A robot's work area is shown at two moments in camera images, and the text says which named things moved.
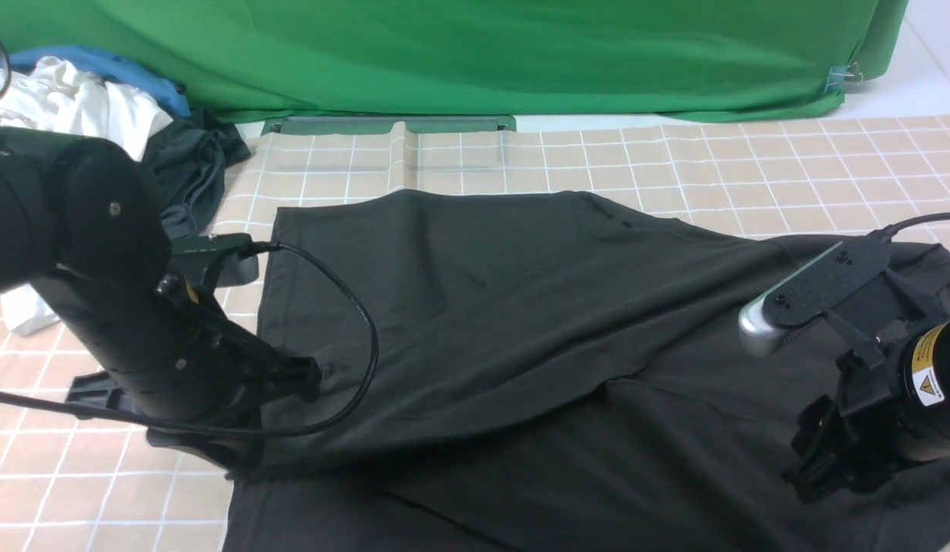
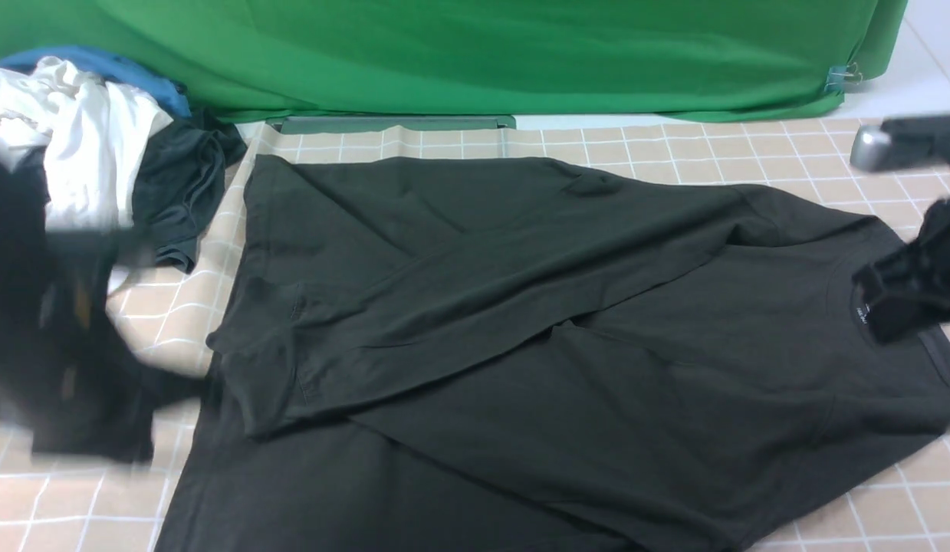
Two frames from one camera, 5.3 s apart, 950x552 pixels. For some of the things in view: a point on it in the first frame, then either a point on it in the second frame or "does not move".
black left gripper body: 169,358 to 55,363
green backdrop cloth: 781,60 does not move
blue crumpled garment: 114,69 does not move
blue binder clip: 840,75 does not move
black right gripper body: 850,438 to 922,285
